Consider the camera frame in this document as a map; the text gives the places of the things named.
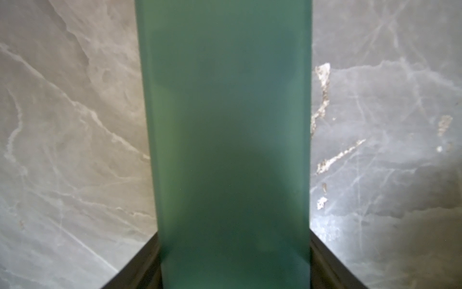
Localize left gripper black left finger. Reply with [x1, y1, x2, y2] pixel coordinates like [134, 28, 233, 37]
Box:
[102, 233, 162, 289]

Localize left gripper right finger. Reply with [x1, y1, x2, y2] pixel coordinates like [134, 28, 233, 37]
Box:
[310, 231, 367, 289]

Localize dark green pencil case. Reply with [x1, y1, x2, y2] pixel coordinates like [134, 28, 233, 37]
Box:
[135, 1, 312, 289]

